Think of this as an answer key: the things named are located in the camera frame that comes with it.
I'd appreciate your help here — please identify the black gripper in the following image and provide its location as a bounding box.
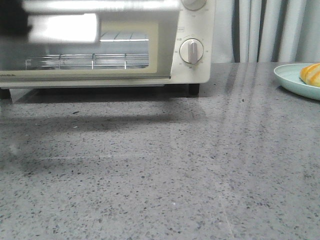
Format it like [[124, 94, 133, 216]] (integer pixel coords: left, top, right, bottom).
[[0, 0, 32, 37]]

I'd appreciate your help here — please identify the oven glass door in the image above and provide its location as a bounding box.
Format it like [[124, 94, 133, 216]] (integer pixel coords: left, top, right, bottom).
[[0, 0, 184, 83]]

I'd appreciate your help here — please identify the golden bread roll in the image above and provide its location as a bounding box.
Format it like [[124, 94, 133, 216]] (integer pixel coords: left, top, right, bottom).
[[299, 63, 320, 87]]

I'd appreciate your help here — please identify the white toaster oven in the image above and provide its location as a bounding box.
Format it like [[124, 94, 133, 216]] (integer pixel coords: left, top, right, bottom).
[[0, 0, 216, 101]]

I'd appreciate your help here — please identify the upper temperature knob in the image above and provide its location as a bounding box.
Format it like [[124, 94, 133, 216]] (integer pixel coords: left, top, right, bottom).
[[181, 0, 207, 11]]

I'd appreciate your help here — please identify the lower timer knob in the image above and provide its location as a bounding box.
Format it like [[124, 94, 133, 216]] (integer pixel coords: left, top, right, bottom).
[[179, 38, 204, 65]]

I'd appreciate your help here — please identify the grey curtain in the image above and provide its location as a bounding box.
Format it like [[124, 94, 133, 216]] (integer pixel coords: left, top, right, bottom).
[[212, 0, 320, 63]]

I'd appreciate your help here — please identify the teal plate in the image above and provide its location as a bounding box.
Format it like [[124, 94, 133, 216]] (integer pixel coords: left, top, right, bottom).
[[273, 63, 320, 101]]

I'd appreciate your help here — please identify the oven wire rack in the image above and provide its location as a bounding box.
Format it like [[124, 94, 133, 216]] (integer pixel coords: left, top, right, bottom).
[[25, 53, 149, 70]]

